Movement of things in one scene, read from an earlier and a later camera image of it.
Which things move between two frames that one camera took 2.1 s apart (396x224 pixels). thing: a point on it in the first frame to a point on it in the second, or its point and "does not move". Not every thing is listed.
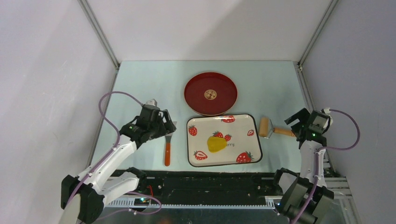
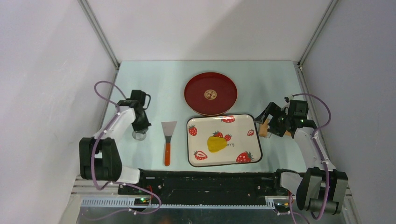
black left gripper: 168,127 to 144,126
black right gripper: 301,115 to 273,109
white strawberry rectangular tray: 240,132 does not move
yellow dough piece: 215,143 does not move
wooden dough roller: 266,129 does not move
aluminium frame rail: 337,185 does not move
